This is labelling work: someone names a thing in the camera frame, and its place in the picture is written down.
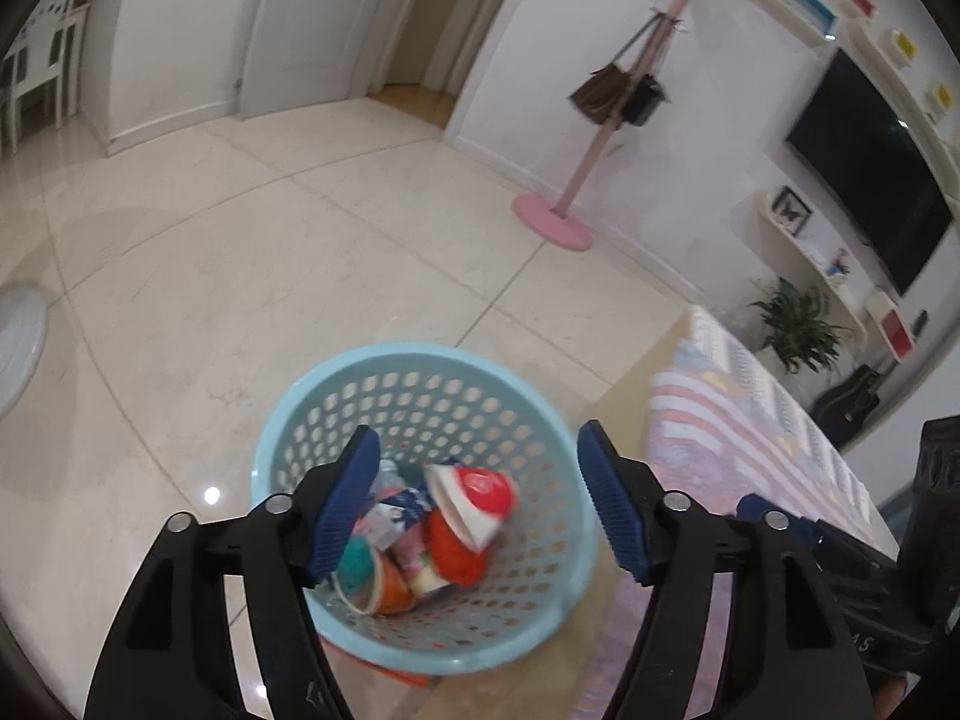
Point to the colourful patterned play mat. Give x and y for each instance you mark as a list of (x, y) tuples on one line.
[(720, 420)]

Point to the pink coat rack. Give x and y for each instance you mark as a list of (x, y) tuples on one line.
[(574, 180)]

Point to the white curved wall shelf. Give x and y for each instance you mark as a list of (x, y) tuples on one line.
[(795, 244)]

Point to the orange paper cup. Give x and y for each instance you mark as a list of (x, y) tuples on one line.
[(454, 559)]

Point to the pink yellow wrapper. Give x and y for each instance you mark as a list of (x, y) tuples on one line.
[(420, 566)]

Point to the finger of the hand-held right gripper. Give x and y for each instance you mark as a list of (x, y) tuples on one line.
[(847, 562)]

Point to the small black remote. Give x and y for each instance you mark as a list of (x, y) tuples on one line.
[(921, 321)]

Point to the small figurine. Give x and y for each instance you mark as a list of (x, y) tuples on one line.
[(838, 264)]

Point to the light blue perforated basket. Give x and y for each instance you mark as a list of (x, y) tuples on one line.
[(420, 360)]

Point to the black handbag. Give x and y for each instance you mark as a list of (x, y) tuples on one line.
[(645, 101)]

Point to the black flat television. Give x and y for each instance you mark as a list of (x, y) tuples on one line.
[(870, 165)]

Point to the green potted plant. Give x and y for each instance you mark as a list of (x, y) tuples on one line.
[(799, 330)]

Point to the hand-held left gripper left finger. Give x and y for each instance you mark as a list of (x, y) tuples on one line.
[(349, 510)]

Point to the orange cup teal inside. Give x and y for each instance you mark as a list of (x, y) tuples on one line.
[(394, 591)]

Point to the red white paper cup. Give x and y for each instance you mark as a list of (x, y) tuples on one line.
[(480, 495)]

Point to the white shelf blue inside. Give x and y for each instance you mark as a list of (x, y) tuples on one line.
[(791, 0)]

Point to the white wardrobe panel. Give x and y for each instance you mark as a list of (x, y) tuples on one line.
[(180, 30)]

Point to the black guitar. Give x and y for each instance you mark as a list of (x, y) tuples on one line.
[(847, 401)]

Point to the white chair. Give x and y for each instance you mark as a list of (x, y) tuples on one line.
[(41, 52)]

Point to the black picture frame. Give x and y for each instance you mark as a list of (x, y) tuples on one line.
[(792, 210)]

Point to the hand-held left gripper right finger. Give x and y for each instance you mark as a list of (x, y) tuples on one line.
[(611, 510)]

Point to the blue white packet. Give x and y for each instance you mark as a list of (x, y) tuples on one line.
[(401, 510)]

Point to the brown handbag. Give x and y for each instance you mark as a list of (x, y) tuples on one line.
[(598, 96)]

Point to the white door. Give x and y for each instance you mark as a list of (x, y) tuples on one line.
[(322, 15)]

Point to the white cube shelf yellow inside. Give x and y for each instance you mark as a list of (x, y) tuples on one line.
[(904, 46), (942, 99)]

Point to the white cube shelf red inside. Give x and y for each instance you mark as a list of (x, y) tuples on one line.
[(864, 4)]

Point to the white box shelf red inside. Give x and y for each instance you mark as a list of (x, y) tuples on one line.
[(894, 330)]

